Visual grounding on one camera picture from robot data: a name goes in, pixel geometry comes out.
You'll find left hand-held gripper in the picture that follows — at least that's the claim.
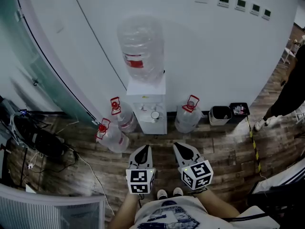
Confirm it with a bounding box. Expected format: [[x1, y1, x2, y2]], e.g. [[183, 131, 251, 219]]
[[125, 144, 157, 195]]

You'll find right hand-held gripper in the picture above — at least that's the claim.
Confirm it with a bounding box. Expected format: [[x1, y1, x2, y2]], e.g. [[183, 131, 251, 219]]
[[173, 142, 214, 191]]

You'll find white water dispenser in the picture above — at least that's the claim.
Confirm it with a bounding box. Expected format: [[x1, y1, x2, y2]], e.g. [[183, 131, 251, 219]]
[[126, 74, 168, 135]]

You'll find white cup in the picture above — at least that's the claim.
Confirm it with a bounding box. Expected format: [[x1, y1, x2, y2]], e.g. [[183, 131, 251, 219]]
[[150, 111, 161, 124]]

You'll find person's left forearm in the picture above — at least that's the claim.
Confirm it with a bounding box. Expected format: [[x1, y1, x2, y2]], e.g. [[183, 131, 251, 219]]
[[109, 193, 144, 229]]

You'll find person's right forearm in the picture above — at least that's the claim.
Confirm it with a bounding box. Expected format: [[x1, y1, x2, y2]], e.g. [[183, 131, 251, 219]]
[[197, 188, 241, 222]]

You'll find large clear water bottle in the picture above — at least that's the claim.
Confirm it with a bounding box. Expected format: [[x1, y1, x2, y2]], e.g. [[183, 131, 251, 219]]
[[116, 15, 166, 86]]

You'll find white trash bin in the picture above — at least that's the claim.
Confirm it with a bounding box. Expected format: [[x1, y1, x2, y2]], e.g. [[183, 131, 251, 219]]
[[208, 105, 233, 126]]

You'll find person's printed white shirt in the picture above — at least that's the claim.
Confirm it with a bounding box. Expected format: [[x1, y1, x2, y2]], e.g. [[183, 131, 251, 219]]
[[128, 198, 239, 229]]

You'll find black trash bin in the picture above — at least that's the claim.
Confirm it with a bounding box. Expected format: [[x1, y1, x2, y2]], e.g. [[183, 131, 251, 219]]
[[229, 102, 251, 124]]

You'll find yellow black hazard tape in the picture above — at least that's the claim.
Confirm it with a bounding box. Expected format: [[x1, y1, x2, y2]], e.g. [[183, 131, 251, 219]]
[[246, 116, 262, 174]]

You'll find black and white furniture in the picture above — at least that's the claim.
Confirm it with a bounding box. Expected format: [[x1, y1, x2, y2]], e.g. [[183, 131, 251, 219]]
[[246, 160, 305, 229]]

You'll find black equipment pile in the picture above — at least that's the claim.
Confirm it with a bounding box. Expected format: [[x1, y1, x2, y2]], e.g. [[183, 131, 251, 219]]
[[9, 110, 66, 158]]

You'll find white slatted appliance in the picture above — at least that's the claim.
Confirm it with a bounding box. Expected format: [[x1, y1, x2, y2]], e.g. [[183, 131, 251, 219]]
[[0, 183, 106, 229]]

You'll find white folding chair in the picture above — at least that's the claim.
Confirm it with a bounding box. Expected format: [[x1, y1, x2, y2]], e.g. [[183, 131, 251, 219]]
[[280, 47, 298, 64]]

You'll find frosted glass partition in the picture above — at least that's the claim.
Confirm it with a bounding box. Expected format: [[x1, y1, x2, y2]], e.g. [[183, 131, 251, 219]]
[[0, 0, 98, 126]]

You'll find clear water jug red handle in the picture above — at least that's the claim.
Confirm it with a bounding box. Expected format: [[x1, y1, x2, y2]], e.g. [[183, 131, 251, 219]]
[[174, 94, 203, 134], [95, 117, 130, 153], [110, 96, 138, 134]]

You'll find white floor cable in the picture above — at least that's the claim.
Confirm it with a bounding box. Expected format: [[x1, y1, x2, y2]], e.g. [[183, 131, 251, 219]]
[[77, 153, 115, 216]]

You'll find black floor cable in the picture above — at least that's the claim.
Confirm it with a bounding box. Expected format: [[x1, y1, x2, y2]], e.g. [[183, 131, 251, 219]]
[[30, 148, 80, 174]]

